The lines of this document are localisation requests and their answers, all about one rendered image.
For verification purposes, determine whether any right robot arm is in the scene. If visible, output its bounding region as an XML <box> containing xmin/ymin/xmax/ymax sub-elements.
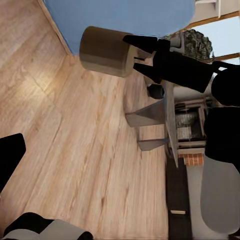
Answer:
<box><xmin>122</xmin><ymin>35</ymin><xmax>240</xmax><ymax>239</ymax></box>

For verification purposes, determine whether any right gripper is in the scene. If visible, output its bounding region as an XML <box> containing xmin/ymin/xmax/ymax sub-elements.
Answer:
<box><xmin>122</xmin><ymin>35</ymin><xmax>197</xmax><ymax>87</ymax></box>

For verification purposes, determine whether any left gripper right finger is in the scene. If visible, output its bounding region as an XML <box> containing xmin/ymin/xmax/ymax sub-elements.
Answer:
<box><xmin>224</xmin><ymin>133</ymin><xmax>240</xmax><ymax>173</ymax></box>

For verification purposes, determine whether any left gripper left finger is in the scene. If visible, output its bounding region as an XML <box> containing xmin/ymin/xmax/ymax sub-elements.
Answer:
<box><xmin>0</xmin><ymin>133</ymin><xmax>26</xmax><ymax>193</ymax></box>

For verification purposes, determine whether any cauldron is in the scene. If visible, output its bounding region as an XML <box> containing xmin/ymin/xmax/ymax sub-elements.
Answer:
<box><xmin>147</xmin><ymin>84</ymin><xmax>165</xmax><ymax>100</ymax></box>

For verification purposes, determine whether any pillar candle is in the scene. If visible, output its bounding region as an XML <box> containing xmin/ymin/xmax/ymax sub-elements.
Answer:
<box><xmin>79</xmin><ymin>25</ymin><xmax>146</xmax><ymax>78</ymax></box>

